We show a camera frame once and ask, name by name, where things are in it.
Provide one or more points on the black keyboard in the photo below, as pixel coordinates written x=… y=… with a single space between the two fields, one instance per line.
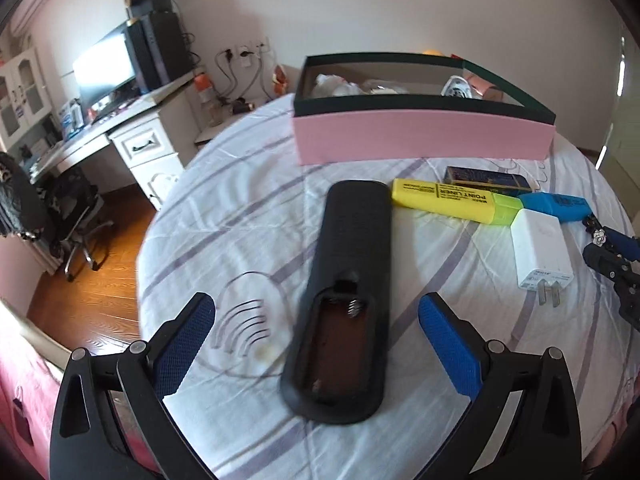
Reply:
x=112 y=109

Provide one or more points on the black hair clip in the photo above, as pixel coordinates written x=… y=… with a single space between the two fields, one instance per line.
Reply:
x=597 y=234

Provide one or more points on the clear bottle orange cap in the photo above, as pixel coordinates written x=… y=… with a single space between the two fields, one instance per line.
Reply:
x=207 y=105

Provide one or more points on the white desk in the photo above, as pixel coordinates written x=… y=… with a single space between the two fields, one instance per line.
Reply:
x=150 y=160

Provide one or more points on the dark jacket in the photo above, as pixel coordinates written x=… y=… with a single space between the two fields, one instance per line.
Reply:
x=15 y=195

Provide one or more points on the dark blue card box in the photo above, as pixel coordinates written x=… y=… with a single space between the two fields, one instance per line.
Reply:
x=480 y=178

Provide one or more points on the black computer monitor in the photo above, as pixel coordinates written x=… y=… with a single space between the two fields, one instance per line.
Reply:
x=105 y=70

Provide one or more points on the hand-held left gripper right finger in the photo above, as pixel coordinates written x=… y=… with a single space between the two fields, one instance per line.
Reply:
x=450 y=345

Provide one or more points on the yellow highlighter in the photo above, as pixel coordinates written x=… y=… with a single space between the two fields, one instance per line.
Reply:
x=440 y=197

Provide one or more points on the orange snack bag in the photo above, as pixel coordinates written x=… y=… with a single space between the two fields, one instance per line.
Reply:
x=280 y=80

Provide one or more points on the pink bed cover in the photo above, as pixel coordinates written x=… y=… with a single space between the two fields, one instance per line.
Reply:
x=20 y=360

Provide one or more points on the black office chair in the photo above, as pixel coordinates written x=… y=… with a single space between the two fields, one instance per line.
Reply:
x=75 y=200

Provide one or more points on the white nightstand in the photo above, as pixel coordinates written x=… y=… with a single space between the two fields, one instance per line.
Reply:
x=210 y=136

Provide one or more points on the blue and white box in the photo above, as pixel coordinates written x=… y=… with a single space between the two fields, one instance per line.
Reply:
x=71 y=116

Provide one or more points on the white glass-door cabinet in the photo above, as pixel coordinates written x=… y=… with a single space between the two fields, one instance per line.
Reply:
x=30 y=55

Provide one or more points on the pink storage box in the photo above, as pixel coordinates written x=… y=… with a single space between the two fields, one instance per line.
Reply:
x=425 y=135

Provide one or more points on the white wall socket row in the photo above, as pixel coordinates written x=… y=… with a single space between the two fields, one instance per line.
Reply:
x=247 y=52

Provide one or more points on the white plastic bag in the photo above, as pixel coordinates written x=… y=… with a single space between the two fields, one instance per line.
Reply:
x=332 y=86

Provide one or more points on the blue highlighter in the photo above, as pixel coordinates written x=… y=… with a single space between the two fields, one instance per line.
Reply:
x=555 y=205

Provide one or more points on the white door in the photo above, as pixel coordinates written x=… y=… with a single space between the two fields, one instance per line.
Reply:
x=622 y=110

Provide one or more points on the white power adapter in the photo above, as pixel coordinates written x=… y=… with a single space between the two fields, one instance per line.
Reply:
x=537 y=245

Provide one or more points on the black flashlight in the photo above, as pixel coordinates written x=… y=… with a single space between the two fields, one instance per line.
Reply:
x=242 y=107

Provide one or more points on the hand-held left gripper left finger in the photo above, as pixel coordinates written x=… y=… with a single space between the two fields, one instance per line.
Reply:
x=185 y=345

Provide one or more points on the black computer tower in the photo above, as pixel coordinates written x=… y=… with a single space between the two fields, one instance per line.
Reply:
x=160 y=50

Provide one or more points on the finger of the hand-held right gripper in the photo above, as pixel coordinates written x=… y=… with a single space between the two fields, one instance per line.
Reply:
x=625 y=285
x=625 y=246

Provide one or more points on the pale rounded object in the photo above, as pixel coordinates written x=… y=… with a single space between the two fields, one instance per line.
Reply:
x=457 y=86

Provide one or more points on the black remote control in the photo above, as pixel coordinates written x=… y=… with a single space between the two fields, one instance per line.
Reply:
x=350 y=240

